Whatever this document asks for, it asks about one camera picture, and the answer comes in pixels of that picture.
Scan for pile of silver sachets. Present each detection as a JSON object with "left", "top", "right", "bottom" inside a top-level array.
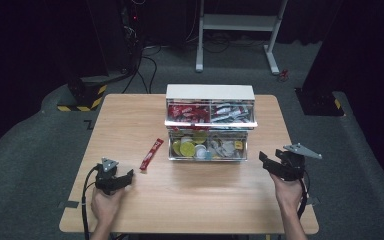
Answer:
[{"left": 211, "top": 102, "right": 256, "bottom": 122}]

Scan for pile of clear packets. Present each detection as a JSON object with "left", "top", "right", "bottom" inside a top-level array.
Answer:
[{"left": 209, "top": 139, "right": 237, "bottom": 158}]

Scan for red stick sachet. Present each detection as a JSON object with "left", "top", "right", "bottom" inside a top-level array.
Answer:
[{"left": 138, "top": 137, "right": 165, "bottom": 172}]

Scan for pile of red sachets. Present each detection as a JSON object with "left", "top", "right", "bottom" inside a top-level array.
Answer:
[{"left": 167, "top": 103, "right": 212, "bottom": 124}]

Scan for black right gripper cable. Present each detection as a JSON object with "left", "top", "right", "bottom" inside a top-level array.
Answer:
[{"left": 295, "top": 169, "right": 311, "bottom": 220}]

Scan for white storage box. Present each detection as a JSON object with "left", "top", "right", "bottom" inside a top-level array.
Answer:
[{"left": 165, "top": 83, "right": 256, "bottom": 164}]

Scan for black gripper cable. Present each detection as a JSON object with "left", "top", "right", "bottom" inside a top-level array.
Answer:
[
  {"left": 295, "top": 169, "right": 311, "bottom": 220},
  {"left": 81, "top": 165, "right": 100, "bottom": 240}
]

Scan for person's left hand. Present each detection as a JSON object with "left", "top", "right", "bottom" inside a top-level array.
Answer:
[{"left": 90, "top": 185, "right": 127, "bottom": 228}]

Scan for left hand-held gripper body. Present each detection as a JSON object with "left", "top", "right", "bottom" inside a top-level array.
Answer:
[{"left": 94, "top": 156, "right": 125, "bottom": 197}]

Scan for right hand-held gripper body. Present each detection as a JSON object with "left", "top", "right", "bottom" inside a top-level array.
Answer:
[{"left": 274, "top": 142, "right": 323, "bottom": 183}]

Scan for small red floor object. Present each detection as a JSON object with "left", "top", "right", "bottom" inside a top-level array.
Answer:
[{"left": 277, "top": 68, "right": 290, "bottom": 83}]

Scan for person's right hand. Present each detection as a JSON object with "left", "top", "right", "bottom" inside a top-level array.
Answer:
[{"left": 269, "top": 172, "right": 305, "bottom": 212}]

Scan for black yellow striped stand base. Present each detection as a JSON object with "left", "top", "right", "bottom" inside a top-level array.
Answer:
[{"left": 56, "top": 76, "right": 109, "bottom": 113}]

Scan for dark equipment cabinet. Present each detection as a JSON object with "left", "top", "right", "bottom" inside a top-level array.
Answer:
[{"left": 85, "top": 0, "right": 144, "bottom": 75}]

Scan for clear drawer with white front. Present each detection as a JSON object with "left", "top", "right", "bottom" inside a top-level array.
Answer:
[{"left": 163, "top": 99, "right": 259, "bottom": 130}]

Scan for clear drawer with capsules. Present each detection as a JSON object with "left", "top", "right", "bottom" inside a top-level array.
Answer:
[{"left": 167, "top": 129, "right": 249, "bottom": 163}]

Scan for black floor cables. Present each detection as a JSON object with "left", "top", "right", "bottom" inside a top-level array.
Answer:
[{"left": 121, "top": 44, "right": 163, "bottom": 95}]

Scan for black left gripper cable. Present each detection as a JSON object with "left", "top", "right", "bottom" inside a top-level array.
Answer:
[{"left": 81, "top": 165, "right": 100, "bottom": 240}]

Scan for white capsule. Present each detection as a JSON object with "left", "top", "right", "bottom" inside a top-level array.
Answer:
[{"left": 194, "top": 144, "right": 208, "bottom": 160}]

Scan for large yellow-green capsule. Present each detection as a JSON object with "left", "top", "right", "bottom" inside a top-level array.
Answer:
[{"left": 179, "top": 141, "right": 197, "bottom": 158}]

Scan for white metal stand frame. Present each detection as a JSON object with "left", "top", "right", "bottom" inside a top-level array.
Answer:
[{"left": 195, "top": 0, "right": 290, "bottom": 76}]

